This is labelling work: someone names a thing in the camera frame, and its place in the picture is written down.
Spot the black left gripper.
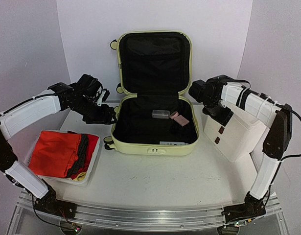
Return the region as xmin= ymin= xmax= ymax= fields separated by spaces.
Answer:
xmin=70 ymin=96 xmax=117 ymax=125

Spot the red printed t-shirt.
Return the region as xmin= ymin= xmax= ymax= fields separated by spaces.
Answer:
xmin=81 ymin=134 xmax=99 ymax=172

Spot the white three-drawer storage cabinet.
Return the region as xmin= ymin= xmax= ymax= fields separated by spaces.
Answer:
xmin=203 ymin=82 xmax=275 ymax=164

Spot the pink round small container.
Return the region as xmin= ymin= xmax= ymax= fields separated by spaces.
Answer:
xmin=170 ymin=111 xmax=179 ymax=119

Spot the black dotted garment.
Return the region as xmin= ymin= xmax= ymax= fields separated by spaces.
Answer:
xmin=66 ymin=134 xmax=89 ymax=178

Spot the white perforated plastic basket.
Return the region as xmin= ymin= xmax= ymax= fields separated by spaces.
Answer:
xmin=28 ymin=130 xmax=100 ymax=187

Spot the orange garment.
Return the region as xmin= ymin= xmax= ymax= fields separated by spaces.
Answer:
xmin=28 ymin=131 xmax=81 ymax=178

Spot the clear plastic rectangular case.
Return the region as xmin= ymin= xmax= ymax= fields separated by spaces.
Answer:
xmin=152 ymin=110 xmax=170 ymax=119

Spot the white deodorant spray bottle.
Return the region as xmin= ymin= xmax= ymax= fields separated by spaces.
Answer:
xmin=159 ymin=141 xmax=188 ymax=146

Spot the yellow cloth garment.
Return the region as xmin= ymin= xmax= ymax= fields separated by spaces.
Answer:
xmin=68 ymin=171 xmax=87 ymax=182

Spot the pale green hard-shell suitcase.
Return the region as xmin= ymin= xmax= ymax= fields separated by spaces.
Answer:
xmin=104 ymin=31 xmax=200 ymax=156

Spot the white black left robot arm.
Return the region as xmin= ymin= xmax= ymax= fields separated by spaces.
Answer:
xmin=0 ymin=79 xmax=116 ymax=214

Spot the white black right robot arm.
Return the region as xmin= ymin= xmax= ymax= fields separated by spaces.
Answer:
xmin=189 ymin=75 xmax=301 ymax=225

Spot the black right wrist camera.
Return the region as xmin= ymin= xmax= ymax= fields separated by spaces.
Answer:
xmin=188 ymin=80 xmax=208 ymax=103

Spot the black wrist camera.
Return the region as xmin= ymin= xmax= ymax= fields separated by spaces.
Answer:
xmin=188 ymin=80 xmax=208 ymax=103
xmin=77 ymin=74 xmax=110 ymax=107

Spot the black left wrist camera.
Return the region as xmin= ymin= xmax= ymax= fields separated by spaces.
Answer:
xmin=77 ymin=74 xmax=110 ymax=107

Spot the aluminium front mounting rail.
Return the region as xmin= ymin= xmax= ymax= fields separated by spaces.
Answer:
xmin=8 ymin=195 xmax=288 ymax=235

